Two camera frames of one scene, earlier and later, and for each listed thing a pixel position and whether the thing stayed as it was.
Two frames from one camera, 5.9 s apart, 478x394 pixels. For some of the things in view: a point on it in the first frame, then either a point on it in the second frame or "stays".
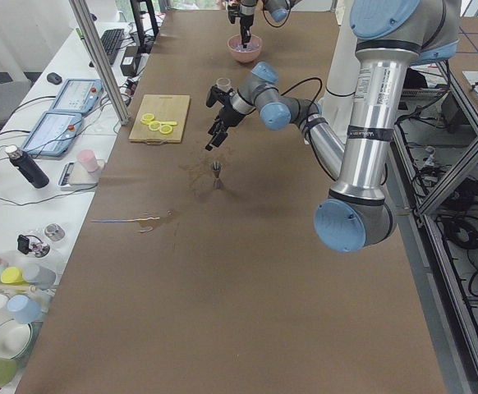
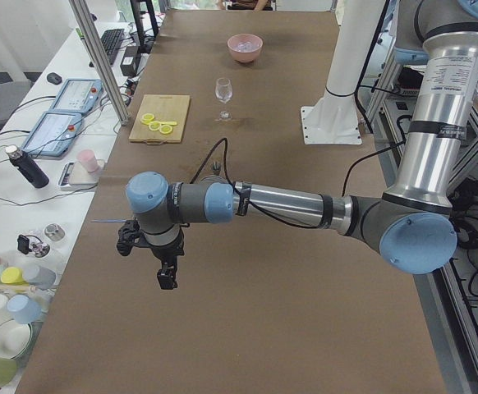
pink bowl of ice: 245,55 stays
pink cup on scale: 88,158 stays
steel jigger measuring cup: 216,167 stays
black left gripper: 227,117 → 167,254
